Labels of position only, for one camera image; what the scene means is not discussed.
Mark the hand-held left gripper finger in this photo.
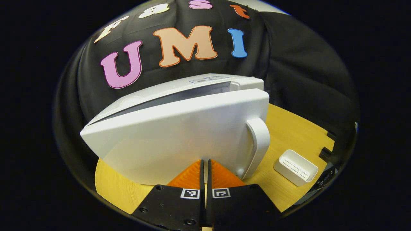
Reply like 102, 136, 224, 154
207, 159, 282, 231
131, 159, 206, 231

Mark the white microwave oven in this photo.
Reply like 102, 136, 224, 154
80, 74, 271, 186

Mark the small white tray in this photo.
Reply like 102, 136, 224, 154
274, 150, 319, 187

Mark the black backdrop cloth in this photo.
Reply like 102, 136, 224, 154
53, 0, 360, 167

